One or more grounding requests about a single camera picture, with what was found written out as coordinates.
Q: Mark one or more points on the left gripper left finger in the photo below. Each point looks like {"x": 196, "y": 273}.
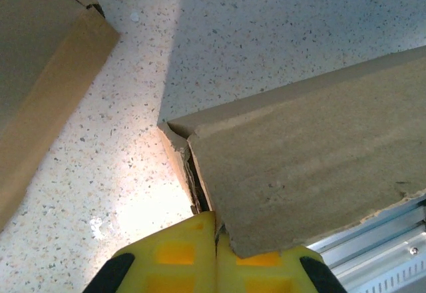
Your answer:
{"x": 173, "y": 266}

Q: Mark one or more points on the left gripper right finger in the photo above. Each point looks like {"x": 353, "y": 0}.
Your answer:
{"x": 266, "y": 273}

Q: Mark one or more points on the large brown cardboard box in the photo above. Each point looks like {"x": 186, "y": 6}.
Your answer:
{"x": 299, "y": 156}

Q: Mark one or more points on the small brown cardboard box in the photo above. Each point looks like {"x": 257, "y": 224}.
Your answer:
{"x": 40, "y": 56}

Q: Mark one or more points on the aluminium front rail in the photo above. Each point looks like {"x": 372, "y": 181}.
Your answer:
{"x": 382, "y": 256}

